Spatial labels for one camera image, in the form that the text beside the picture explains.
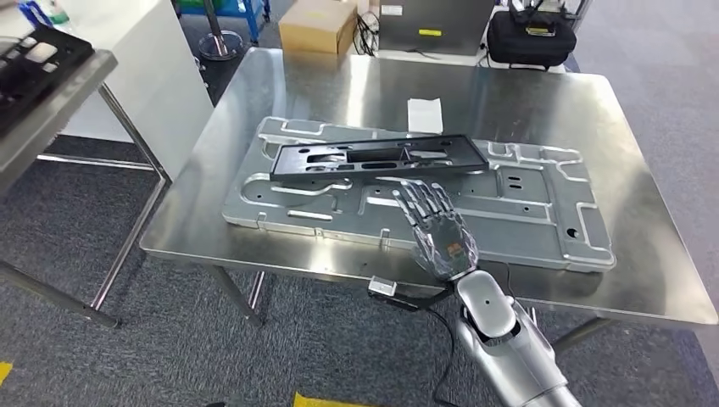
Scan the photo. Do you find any black plastic plate part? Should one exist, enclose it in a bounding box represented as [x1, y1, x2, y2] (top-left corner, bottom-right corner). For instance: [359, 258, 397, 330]
[269, 133, 491, 182]
[0, 25, 96, 139]

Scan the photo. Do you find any grey equipment case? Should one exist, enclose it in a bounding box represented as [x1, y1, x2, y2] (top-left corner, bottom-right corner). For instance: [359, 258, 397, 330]
[377, 0, 501, 58]

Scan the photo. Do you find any white low platform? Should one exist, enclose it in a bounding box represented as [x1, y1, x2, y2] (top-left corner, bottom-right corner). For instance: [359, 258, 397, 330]
[373, 49, 568, 74]

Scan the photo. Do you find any stainless steel workbench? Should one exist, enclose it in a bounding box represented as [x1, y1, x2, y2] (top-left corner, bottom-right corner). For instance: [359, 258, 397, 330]
[138, 47, 719, 360]

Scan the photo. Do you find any brown cardboard box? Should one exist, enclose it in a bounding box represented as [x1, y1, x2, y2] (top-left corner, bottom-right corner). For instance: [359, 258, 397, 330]
[277, 0, 359, 56]

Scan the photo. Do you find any chrome stanchion with round base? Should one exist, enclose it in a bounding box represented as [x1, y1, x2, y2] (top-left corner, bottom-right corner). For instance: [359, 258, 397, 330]
[198, 0, 245, 62]

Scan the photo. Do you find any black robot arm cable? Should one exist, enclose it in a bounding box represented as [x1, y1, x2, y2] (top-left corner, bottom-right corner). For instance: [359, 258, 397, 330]
[424, 305, 459, 407]

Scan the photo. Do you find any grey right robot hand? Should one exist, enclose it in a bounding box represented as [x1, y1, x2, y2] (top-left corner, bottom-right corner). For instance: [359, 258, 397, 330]
[391, 178, 480, 282]

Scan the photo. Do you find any white paper sheet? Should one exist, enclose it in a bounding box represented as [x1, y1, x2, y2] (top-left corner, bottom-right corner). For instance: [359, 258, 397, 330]
[407, 98, 445, 135]

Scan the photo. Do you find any black cable bundle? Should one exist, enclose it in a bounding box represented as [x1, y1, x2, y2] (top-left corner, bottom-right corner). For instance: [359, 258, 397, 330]
[354, 9, 382, 58]

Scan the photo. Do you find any stainless steel side table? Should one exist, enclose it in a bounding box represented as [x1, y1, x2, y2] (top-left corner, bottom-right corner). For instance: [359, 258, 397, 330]
[0, 49, 172, 330]

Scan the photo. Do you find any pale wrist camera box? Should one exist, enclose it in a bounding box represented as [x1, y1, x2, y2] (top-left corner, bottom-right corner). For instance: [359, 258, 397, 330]
[367, 276, 399, 298]

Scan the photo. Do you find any white cabinet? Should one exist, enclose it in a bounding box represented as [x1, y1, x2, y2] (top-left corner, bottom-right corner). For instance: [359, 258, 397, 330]
[0, 0, 215, 182]

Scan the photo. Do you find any black device with antennas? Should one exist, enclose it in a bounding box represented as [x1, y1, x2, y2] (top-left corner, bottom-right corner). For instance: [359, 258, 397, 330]
[508, 0, 591, 18]

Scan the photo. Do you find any black carry bag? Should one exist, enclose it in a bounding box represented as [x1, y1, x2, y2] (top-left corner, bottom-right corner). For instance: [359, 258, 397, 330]
[486, 8, 578, 71]

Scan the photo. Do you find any blue wheeled cart frame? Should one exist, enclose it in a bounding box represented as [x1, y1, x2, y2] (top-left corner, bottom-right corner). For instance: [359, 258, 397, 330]
[170, 0, 272, 45]

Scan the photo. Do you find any grey stamped metal panel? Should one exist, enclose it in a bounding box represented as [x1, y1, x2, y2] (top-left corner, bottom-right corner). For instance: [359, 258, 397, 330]
[221, 116, 617, 275]

